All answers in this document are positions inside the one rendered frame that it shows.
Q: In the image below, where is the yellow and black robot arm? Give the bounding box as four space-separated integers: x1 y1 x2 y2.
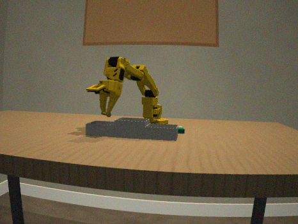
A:
104 56 168 124

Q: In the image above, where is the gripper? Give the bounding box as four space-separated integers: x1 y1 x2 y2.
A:
86 79 123 115

